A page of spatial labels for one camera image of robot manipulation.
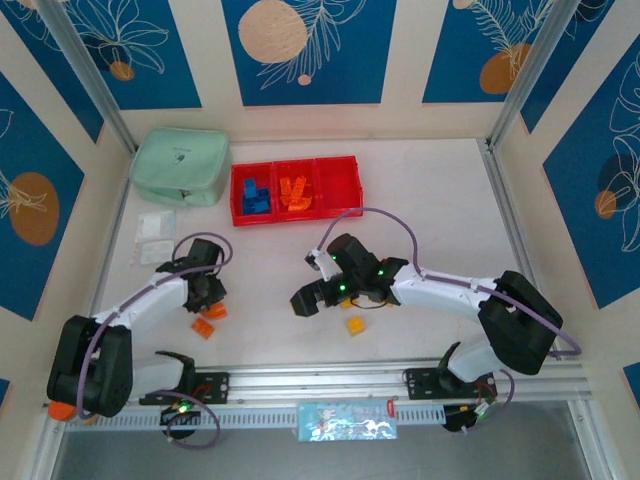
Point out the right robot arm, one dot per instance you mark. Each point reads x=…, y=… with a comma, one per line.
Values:
x=440, y=290

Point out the blue printed tissue pack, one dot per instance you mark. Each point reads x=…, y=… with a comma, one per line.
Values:
x=347, y=421

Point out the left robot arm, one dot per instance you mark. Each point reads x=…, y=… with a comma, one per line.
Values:
x=145, y=300

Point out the blue lego brick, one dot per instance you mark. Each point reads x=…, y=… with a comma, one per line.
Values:
x=264, y=207
x=263, y=196
x=248, y=207

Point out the orange toy bricks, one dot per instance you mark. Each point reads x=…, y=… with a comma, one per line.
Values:
x=280, y=215

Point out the clear packet with white pad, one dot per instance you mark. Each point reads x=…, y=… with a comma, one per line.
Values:
x=152, y=252
x=156, y=224

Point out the aluminium frame post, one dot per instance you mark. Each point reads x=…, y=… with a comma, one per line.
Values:
x=85, y=65
x=536, y=65

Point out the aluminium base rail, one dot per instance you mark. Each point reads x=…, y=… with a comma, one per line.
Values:
x=310, y=382

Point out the yellow lego brick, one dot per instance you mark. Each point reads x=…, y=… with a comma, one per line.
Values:
x=356, y=326
x=345, y=303

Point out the red plastic bin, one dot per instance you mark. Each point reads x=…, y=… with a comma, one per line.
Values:
x=340, y=187
x=237, y=210

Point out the orange lego brick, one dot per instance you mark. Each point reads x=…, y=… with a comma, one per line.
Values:
x=203, y=328
x=286, y=198

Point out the mint green zip pouch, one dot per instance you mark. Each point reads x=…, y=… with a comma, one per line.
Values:
x=180, y=160

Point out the bottle with orange cap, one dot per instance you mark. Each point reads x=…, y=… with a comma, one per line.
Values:
x=61, y=412

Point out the black controller box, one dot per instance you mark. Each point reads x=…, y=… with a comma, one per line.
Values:
x=187, y=425
x=460, y=422

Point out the long orange lego piece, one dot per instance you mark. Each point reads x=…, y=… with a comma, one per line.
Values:
x=292, y=186

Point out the orange curved lego piece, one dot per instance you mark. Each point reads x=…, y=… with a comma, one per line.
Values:
x=217, y=312
x=301, y=203

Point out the aluminium side rail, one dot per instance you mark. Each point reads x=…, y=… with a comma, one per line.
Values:
x=496, y=175
x=116, y=220

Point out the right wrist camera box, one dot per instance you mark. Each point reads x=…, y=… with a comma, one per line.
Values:
x=319, y=264

